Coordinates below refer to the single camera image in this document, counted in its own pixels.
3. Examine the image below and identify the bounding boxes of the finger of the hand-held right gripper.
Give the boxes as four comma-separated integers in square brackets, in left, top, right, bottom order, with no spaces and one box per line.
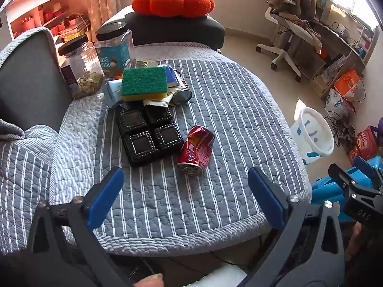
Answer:
[353,156,383,187]
[328,163,376,199]

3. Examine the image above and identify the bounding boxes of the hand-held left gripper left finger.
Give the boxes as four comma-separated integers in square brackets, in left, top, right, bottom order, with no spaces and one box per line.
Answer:
[28,166,135,287]

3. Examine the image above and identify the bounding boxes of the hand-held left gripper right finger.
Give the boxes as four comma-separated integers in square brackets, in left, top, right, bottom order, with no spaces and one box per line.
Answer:
[242,167,348,287]

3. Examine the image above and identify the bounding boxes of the white plastic trash bin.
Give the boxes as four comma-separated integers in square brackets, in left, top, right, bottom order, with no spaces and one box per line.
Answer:
[290,107,335,166]

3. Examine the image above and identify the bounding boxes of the black plastic compartment tray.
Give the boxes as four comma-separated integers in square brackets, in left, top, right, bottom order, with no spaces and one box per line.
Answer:
[116,105,184,168]

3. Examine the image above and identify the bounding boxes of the crushed red drink can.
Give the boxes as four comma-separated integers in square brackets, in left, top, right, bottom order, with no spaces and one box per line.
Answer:
[176,125,216,176]

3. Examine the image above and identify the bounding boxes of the light blue drink carton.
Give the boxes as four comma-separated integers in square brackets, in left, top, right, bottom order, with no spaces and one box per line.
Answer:
[103,80,124,108]

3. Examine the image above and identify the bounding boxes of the white nut snack packet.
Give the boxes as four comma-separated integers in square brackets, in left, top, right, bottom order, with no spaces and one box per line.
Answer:
[144,92,175,109]

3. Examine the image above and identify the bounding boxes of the green yellow sponge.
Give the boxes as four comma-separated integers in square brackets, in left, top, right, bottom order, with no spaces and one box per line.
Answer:
[121,66,169,102]

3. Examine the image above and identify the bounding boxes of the silver tin can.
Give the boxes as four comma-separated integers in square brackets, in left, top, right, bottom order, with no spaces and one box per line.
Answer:
[172,87,193,106]

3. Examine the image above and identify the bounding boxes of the dark blue white carton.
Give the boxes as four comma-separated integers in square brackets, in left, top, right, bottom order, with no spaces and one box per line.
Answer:
[164,65,186,88]

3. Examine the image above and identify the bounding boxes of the person's left hand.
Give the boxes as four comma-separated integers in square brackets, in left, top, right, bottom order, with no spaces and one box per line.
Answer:
[134,273,164,287]

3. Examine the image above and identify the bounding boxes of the blue plastic stool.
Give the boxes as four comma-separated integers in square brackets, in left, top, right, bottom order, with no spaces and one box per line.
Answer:
[310,155,383,222]

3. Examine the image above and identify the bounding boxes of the red gift bag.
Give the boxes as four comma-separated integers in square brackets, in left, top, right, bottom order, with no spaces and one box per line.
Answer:
[349,126,380,161]

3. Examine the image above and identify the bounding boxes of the grey striped quilted cushion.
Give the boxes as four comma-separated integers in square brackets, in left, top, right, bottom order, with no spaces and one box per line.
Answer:
[0,43,312,254]

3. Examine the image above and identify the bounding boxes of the white printed bag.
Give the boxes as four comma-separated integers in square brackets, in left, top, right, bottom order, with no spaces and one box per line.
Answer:
[325,88,356,116]

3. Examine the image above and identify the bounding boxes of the orange cardboard box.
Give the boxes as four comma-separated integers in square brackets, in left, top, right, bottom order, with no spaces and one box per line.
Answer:
[333,69,364,102]

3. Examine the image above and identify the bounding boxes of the white paper sheet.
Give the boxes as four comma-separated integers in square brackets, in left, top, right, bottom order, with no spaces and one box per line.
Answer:
[191,264,249,287]

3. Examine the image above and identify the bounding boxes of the clear plastic bag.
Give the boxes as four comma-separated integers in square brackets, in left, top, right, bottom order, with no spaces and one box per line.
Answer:
[313,55,348,94]

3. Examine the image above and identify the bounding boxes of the wooden desk with shelves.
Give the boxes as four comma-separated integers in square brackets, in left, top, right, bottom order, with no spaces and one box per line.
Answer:
[311,0,380,99]

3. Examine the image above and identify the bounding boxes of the clear jar with nuts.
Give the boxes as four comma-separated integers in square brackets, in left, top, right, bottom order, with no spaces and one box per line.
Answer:
[57,34,105,99]

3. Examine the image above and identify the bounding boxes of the grey padded backrest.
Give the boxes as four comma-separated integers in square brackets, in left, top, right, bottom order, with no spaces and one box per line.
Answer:
[0,27,75,132]

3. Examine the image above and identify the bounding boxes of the white office chair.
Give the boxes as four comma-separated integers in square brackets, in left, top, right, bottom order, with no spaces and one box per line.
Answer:
[256,0,322,81]

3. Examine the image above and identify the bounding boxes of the beige garment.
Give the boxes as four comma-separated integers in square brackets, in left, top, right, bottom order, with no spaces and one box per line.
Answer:
[280,12,324,51]

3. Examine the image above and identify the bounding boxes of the blue label plastic jar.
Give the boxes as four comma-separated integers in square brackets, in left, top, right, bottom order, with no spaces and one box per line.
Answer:
[95,22,135,78]

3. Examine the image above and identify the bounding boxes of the red pumpkin cushion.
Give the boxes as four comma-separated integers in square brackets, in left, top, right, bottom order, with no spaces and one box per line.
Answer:
[132,0,215,18]

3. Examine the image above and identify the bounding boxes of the tangle of black cables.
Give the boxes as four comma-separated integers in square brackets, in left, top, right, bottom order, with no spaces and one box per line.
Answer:
[325,110,360,148]

